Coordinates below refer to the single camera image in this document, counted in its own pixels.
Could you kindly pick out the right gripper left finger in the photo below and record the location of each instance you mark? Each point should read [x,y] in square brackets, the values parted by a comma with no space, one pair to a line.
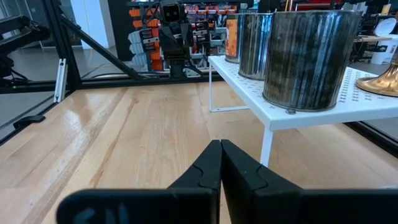
[140,205]

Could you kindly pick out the black diagonal frame brace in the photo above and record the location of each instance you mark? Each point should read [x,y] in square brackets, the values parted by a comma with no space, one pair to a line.
[99,48]

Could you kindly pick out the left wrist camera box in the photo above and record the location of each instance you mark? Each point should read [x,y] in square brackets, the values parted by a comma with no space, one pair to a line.
[172,14]

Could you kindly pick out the orange glass candle jar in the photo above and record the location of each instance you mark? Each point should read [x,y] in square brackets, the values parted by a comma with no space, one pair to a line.
[231,40]

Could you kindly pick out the tall gold candlestick holder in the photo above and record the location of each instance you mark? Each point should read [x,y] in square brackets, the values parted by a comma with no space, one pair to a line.
[382,84]

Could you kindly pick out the white waste bin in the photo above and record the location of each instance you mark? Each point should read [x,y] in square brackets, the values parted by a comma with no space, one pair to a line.
[384,49]

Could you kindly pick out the black table clip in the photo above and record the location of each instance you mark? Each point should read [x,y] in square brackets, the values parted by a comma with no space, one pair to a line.
[29,120]

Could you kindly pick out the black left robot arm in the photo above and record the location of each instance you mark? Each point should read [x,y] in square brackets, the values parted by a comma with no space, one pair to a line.
[176,70]

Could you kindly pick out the black frame base rail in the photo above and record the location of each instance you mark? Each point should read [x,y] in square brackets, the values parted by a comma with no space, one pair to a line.
[109,82]

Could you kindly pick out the black frame side rail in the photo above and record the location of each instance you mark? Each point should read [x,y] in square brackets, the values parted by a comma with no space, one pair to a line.
[379,137]

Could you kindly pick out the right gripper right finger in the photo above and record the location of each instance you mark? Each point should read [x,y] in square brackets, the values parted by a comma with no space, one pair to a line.
[280,205]

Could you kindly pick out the white perforated shelf riser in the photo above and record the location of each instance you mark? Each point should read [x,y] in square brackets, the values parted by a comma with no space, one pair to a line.
[280,118]

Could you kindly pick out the storage rack with orange bins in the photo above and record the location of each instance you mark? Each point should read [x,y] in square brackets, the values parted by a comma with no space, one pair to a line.
[149,34]

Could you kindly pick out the black background robot arm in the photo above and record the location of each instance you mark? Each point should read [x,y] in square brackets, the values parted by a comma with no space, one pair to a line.
[21,34]

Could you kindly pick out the aluminium bracket strip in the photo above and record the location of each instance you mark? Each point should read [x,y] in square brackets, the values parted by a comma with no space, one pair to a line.
[60,84]

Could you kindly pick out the wooden desk top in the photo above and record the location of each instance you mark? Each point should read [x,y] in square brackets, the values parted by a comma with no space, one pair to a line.
[373,38]

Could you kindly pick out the black frame post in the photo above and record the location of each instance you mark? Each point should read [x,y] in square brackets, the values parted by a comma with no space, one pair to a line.
[60,46]

